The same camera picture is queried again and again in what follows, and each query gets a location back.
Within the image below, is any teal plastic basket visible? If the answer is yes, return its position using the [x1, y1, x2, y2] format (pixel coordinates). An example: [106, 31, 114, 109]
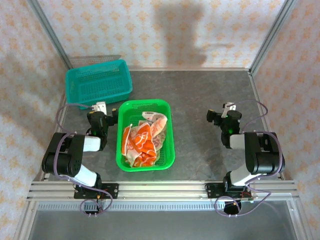
[65, 59, 133, 111]

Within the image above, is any aluminium frame post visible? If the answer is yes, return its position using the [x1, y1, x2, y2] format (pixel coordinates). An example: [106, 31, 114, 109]
[26, 0, 73, 70]
[249, 0, 293, 76]

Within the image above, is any slotted grey cable duct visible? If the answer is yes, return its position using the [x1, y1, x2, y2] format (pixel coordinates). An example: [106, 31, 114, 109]
[37, 201, 292, 212]

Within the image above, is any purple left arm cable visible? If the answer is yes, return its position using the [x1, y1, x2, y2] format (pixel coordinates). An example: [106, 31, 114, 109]
[55, 102, 113, 218]

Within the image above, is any small green circuit board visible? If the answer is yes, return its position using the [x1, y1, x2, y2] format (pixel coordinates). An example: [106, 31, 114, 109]
[238, 194, 256, 204]

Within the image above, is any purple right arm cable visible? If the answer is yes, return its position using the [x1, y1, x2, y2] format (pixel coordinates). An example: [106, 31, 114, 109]
[214, 99, 286, 218]

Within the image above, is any long aluminium mounting rail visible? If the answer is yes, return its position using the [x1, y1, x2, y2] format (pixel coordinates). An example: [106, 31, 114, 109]
[26, 181, 299, 201]

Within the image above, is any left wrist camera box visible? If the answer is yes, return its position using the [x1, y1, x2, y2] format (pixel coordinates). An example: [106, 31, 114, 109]
[91, 100, 108, 114]

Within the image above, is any orange towel white rabbit print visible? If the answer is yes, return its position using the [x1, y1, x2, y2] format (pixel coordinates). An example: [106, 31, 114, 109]
[121, 121, 158, 168]

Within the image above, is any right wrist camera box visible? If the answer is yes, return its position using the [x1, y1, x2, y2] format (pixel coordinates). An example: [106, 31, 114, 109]
[221, 101, 237, 118]

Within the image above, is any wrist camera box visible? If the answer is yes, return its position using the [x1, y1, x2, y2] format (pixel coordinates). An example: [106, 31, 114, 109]
[91, 100, 108, 114]
[221, 101, 237, 118]

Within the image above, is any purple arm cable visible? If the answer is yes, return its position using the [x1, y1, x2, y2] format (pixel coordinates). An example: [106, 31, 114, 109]
[55, 102, 113, 218]
[214, 99, 286, 218]

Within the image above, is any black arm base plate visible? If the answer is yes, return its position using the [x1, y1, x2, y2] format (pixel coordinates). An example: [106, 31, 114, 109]
[73, 183, 120, 200]
[204, 182, 252, 200]

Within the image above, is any green plastic basket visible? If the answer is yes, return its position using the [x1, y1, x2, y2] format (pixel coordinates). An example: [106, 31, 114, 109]
[116, 99, 176, 173]

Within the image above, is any grey metal lower panel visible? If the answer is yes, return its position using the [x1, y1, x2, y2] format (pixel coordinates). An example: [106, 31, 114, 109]
[14, 201, 308, 240]

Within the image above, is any aluminium table edge rail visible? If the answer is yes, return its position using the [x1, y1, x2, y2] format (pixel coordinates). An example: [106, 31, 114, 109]
[128, 66, 252, 72]

